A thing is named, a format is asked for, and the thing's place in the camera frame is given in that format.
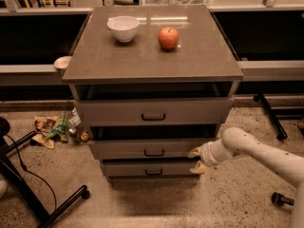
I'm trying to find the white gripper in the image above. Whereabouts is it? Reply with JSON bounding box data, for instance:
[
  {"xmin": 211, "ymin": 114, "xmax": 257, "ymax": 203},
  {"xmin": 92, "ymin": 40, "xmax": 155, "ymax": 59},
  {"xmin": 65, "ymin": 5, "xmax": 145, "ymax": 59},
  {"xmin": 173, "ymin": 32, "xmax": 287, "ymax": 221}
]
[{"xmin": 188, "ymin": 142, "xmax": 219, "ymax": 175}]

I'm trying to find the grey drawer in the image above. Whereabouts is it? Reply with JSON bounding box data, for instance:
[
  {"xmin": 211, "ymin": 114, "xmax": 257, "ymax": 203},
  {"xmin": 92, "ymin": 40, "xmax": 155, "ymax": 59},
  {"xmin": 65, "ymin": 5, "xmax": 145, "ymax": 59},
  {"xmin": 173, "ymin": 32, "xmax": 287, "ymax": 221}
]
[
  {"xmin": 75, "ymin": 99, "xmax": 233, "ymax": 126},
  {"xmin": 101, "ymin": 161, "xmax": 197, "ymax": 179},
  {"xmin": 88, "ymin": 123, "xmax": 219, "ymax": 160}
]

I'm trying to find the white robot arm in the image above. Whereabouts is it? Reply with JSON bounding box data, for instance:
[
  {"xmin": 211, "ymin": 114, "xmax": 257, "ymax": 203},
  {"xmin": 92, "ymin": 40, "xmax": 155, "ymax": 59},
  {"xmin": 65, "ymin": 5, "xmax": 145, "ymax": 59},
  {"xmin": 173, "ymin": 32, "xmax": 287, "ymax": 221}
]
[{"xmin": 188, "ymin": 127, "xmax": 304, "ymax": 228}]

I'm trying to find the grey top drawer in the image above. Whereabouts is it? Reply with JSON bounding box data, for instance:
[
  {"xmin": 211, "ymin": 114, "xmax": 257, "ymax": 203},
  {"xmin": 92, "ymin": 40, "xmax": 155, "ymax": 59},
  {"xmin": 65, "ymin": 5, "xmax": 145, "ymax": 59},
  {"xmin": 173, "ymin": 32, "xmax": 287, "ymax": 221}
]
[{"xmin": 75, "ymin": 99, "xmax": 233, "ymax": 126}]

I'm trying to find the grey bottom drawer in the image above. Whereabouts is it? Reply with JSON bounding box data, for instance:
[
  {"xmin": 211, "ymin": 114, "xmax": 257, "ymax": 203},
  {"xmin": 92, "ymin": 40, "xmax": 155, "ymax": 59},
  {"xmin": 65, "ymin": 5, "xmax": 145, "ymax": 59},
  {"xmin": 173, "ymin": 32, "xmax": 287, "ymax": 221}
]
[{"xmin": 101, "ymin": 161, "xmax": 197, "ymax": 179}]

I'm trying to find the grey drawer cabinet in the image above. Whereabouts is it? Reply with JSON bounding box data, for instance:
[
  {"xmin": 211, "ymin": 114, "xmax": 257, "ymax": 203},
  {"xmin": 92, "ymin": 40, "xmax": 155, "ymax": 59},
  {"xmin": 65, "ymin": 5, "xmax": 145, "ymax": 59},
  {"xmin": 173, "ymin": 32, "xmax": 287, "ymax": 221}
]
[{"xmin": 62, "ymin": 5, "xmax": 245, "ymax": 183}]

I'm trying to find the black chair leg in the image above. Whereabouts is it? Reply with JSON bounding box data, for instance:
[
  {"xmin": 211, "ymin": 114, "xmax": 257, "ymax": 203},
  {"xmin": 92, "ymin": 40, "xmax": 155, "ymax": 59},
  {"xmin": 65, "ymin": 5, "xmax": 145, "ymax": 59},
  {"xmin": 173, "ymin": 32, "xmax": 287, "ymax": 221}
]
[{"xmin": 252, "ymin": 93, "xmax": 304, "ymax": 142}]

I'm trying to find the black caster leg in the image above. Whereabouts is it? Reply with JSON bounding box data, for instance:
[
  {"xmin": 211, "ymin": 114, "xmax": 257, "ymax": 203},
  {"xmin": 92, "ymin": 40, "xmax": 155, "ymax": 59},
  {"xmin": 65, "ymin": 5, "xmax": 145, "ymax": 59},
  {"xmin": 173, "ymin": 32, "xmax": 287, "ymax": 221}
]
[{"xmin": 271, "ymin": 192, "xmax": 295, "ymax": 206}]

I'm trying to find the red apple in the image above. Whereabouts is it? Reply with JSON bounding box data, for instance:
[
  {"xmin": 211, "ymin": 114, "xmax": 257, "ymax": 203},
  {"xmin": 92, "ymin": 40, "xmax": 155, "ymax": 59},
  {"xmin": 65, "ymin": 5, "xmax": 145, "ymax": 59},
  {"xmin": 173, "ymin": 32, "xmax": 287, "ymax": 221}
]
[{"xmin": 158, "ymin": 28, "xmax": 180, "ymax": 49}]

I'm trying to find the grey railing ledge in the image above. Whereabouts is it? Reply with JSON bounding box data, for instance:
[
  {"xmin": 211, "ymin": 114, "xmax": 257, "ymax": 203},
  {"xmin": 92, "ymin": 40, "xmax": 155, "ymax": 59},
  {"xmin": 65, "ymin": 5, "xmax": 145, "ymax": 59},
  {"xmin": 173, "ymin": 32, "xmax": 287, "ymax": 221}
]
[{"xmin": 0, "ymin": 60, "xmax": 304, "ymax": 86}]

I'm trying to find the snack bags pile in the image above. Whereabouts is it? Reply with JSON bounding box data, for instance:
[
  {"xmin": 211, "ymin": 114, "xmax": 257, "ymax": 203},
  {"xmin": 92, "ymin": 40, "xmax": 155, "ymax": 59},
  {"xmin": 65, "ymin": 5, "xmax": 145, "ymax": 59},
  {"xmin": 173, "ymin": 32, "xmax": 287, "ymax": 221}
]
[{"xmin": 32, "ymin": 108, "xmax": 89, "ymax": 149}]

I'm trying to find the white bowl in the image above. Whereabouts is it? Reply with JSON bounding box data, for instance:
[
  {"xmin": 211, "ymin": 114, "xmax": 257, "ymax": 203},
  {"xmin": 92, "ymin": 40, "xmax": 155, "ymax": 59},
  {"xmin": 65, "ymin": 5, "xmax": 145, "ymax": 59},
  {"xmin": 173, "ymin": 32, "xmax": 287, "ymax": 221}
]
[{"xmin": 107, "ymin": 16, "xmax": 140, "ymax": 43}]

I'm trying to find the black cable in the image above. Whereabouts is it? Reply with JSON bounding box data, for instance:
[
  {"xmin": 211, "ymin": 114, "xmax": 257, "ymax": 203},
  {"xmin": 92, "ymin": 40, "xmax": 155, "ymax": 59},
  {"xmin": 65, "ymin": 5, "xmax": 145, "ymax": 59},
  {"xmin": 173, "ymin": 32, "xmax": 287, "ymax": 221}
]
[{"xmin": 6, "ymin": 134, "xmax": 58, "ymax": 212}]

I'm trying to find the black stand frame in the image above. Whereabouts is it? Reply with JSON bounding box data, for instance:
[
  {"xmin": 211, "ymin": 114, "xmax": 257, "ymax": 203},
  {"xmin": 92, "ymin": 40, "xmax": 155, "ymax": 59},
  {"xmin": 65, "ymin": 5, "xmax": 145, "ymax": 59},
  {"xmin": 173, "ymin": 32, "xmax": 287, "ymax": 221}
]
[{"xmin": 0, "ymin": 116, "xmax": 91, "ymax": 228}]

